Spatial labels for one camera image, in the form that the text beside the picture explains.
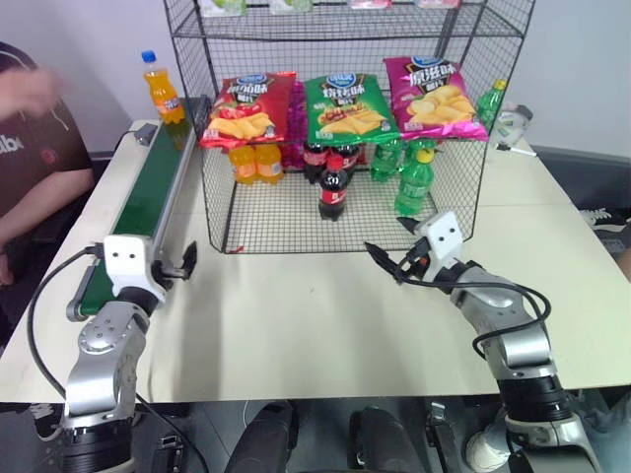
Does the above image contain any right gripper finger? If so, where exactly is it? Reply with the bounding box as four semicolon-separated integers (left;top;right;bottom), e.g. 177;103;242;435
364;240;411;285
396;215;424;240

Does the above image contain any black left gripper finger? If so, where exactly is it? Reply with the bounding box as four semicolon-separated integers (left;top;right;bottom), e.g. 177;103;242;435
178;239;199;280

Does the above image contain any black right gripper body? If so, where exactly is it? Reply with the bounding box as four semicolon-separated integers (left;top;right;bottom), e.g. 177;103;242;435
400;236;448;287

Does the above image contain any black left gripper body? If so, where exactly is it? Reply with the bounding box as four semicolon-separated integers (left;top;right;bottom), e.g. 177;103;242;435
150;260;185;293

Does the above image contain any green conveyor belt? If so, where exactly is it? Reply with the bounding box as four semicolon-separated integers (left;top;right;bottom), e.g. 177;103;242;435
65;96;211;322

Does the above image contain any grey electronic box with cable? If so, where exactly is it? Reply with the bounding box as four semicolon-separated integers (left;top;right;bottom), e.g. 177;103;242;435
132;123;159;146

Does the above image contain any person's bare hand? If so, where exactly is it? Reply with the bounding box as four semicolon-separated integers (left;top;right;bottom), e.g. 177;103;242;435
0;65;66;120

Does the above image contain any green soda bottle yellow cap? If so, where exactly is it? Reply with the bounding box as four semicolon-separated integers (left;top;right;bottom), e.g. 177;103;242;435
394;147;438;216

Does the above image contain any cola bottle red cap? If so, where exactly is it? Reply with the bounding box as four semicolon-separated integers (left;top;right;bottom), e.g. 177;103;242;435
317;156;354;222

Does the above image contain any white marker pen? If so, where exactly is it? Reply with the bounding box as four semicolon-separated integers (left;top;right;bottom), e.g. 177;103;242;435
494;142;539;159

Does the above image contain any magenta potato chips bag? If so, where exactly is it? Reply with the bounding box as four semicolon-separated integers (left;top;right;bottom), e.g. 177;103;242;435
383;54;490;143

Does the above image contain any green potato chips bag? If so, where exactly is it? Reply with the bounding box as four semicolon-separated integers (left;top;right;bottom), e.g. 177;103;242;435
302;72;403;146

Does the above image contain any purple snack package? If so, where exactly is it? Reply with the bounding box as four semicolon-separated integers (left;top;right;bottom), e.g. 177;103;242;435
286;80;308;171

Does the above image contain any red potato chips bag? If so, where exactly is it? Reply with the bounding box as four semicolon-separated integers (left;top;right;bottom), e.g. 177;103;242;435
198;70;300;150

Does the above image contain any orange soda bottle blue cap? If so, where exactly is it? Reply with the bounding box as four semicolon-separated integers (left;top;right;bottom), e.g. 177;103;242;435
141;49;187;127

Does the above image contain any person in dark t-shirt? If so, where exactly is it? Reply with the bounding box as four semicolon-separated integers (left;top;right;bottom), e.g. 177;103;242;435
0;40;96;341

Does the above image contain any dark rounded shape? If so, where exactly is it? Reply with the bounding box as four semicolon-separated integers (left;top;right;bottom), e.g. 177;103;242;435
225;400;301;473
348;405;414;473

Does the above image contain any black box with port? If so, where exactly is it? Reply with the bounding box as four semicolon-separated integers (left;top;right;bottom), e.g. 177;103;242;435
149;432;187;473

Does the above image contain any white shoe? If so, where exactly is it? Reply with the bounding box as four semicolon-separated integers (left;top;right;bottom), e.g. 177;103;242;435
464;417;515;470

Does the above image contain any black white sneaker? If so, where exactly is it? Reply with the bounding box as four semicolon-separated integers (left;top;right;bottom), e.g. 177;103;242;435
578;206;631;237

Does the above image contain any green snack package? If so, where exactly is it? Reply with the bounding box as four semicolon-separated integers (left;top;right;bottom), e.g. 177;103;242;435
201;0;248;17
269;0;315;14

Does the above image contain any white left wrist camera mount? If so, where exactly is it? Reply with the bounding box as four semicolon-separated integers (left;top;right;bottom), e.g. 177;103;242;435
102;235;168;303

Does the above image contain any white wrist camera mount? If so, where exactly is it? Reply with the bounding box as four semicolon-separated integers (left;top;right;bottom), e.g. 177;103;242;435
417;211;470;271
102;235;168;303

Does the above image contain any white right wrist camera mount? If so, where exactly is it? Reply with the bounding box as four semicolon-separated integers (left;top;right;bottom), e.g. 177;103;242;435
417;211;470;271

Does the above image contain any black wire mesh rack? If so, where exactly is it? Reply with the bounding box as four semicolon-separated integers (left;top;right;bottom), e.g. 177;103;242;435
162;0;537;255

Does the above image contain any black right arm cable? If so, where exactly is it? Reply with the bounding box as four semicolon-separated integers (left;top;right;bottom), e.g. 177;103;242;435
393;245;552;357

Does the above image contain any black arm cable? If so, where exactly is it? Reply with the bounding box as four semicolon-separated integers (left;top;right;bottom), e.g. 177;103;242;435
27;244;107;398
393;245;552;357

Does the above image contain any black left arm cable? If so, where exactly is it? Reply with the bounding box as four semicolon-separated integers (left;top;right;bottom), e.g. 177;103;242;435
27;244;107;398

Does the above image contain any black strap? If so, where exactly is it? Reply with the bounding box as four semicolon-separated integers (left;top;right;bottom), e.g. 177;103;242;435
425;400;460;473

